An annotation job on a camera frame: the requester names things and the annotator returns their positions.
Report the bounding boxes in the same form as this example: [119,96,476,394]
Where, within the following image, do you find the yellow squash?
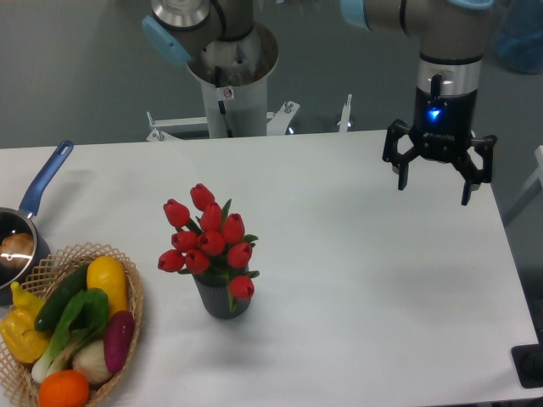
[87,256,128,318]

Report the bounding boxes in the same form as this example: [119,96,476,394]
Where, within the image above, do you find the yellow bell pepper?
[1,282,50,364]

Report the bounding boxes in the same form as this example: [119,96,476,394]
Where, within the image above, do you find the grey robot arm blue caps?
[142,1,496,203]

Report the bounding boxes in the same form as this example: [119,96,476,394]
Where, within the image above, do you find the green cucumber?
[34,263,90,332]

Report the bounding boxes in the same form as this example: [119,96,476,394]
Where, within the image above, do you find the white metal base frame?
[146,93,354,142]

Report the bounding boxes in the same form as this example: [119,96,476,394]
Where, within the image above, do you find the brown bread roll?
[1,233,34,261]

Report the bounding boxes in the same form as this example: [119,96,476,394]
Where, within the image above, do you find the green bok choy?
[31,288,109,383]

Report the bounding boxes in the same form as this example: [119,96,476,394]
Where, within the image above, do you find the beige garlic bulb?
[71,339,113,386]

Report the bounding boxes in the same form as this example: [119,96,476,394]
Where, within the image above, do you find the blue handled saucepan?
[1,141,74,306]

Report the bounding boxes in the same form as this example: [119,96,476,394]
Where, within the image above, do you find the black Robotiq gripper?
[383,88,497,206]

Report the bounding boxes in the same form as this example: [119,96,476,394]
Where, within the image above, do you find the red tulip bouquet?
[158,183,260,298]

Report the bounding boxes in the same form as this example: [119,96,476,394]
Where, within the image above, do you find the woven wicker basket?
[1,243,143,406]

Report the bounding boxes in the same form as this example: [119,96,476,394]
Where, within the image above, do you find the orange fruit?
[38,370,90,407]

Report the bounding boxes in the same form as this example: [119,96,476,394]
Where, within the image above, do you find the blue translucent container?
[494,0,542,75]

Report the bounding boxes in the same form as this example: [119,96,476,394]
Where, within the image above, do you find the black device at table edge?
[511,344,542,388]

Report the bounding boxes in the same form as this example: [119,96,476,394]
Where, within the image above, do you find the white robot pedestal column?
[188,22,278,138]

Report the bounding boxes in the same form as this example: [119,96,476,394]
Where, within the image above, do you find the purple sweet potato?
[104,310,135,373]

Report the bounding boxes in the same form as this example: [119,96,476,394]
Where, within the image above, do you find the white furniture leg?
[501,145,542,227]

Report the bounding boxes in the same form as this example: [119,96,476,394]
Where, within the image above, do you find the dark grey ribbed vase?
[193,267,254,320]

